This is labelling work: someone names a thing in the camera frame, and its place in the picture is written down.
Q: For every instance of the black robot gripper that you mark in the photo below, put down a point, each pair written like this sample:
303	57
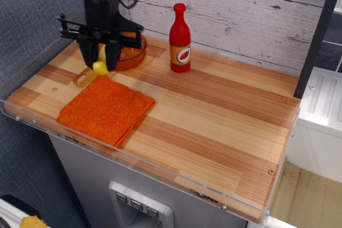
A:
101	22

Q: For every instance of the orange knitted cloth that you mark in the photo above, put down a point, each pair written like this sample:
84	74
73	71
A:
106	110

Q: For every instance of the red toy sauce bottle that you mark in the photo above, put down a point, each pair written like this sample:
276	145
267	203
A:
180	41

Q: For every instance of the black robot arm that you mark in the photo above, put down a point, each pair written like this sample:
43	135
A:
101	23

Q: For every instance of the yellow toy squash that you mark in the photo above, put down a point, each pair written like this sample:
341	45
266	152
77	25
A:
100	66

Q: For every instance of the grey toy fridge cabinet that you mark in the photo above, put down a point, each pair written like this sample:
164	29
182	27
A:
90	174

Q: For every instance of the clear acrylic table guard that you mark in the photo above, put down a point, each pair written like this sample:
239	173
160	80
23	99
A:
217	132

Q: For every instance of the white toy sink unit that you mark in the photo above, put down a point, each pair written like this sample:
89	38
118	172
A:
315	143

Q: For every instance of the orange transparent toy pan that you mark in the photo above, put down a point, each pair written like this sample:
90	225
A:
130	58

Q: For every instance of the dark vertical post right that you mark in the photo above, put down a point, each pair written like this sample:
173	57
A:
318	37

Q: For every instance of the silver dispenser panel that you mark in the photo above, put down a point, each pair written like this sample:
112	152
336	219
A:
134	209

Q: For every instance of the yellow object bottom left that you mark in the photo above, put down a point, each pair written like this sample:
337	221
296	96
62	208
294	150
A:
32	222

